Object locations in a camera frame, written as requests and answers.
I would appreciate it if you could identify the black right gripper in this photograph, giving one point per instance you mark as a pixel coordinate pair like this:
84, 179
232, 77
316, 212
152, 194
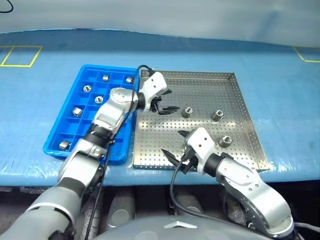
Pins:
189, 167

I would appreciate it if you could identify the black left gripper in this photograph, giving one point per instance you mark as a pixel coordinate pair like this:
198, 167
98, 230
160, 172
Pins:
155, 102

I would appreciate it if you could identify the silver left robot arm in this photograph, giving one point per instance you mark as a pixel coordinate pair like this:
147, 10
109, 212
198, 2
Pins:
110, 112

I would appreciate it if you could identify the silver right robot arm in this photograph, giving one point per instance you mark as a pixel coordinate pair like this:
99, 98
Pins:
240, 180

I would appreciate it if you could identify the perforated steel tray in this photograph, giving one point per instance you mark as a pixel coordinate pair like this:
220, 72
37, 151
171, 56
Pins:
200, 95

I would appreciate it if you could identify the blue compartment plastic tray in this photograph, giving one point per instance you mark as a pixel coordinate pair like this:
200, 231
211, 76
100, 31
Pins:
75, 130

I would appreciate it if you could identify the silver metal roller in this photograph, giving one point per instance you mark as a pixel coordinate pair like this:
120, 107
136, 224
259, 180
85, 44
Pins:
77, 111
187, 111
64, 145
98, 99
87, 88
225, 140
129, 80
217, 115
106, 78

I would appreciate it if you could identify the dark grey rounded housing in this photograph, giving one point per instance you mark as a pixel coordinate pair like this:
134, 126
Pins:
187, 202
122, 212

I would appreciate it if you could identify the grey rounded robot torso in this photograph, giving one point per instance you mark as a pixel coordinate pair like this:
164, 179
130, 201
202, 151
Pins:
150, 230

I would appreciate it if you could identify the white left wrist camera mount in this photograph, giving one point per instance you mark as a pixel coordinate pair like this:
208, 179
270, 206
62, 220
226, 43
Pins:
155, 83

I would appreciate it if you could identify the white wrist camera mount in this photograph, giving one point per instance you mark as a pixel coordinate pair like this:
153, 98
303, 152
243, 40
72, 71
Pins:
155, 83
200, 142

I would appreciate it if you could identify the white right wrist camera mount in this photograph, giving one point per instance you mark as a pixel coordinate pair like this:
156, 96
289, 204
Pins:
200, 142

